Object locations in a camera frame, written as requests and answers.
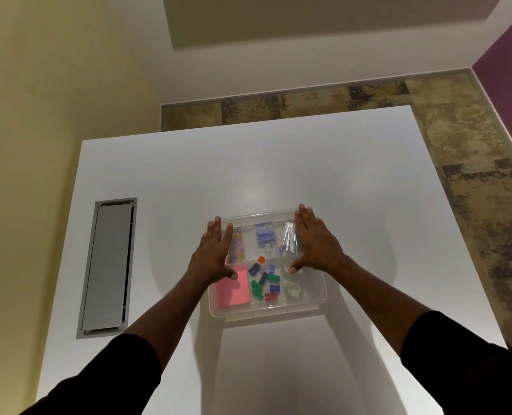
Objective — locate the person's left hand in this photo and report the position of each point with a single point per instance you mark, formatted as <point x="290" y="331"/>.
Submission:
<point x="208" y="259"/>

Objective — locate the person's right hand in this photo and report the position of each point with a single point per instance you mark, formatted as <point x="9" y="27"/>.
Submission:
<point x="320" y="246"/>

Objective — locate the transparent tape roll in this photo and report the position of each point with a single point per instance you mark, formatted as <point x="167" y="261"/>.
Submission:
<point x="286" y="267"/>
<point x="293" y="296"/>

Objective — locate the clear plastic organizer box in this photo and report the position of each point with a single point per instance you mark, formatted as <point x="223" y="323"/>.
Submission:
<point x="264" y="313"/>

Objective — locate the person's right forearm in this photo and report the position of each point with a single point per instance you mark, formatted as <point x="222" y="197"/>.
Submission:
<point x="381" y="302"/>

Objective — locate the person's black left sleeve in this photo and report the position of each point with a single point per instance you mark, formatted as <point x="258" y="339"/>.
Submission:
<point x="104" y="380"/>

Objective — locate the person's black sleeve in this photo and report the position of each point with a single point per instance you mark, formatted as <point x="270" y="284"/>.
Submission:
<point x="104" y="380"/>
<point x="467" y="367"/>

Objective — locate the person's black right sleeve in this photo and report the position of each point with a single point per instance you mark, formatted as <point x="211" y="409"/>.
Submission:
<point x="467" y="367"/>

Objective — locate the pile of colourful paper clips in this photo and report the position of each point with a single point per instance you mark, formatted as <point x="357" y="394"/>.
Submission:
<point x="236" y="248"/>

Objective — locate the bunch of silver metal clips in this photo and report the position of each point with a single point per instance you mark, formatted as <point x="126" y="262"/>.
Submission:
<point x="287" y="239"/>

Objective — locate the pink sticky note pad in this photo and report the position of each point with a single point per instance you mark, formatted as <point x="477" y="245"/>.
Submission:
<point x="234" y="291"/>

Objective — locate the pile of coloured binder clips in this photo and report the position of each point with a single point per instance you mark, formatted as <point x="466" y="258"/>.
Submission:
<point x="256" y="289"/>

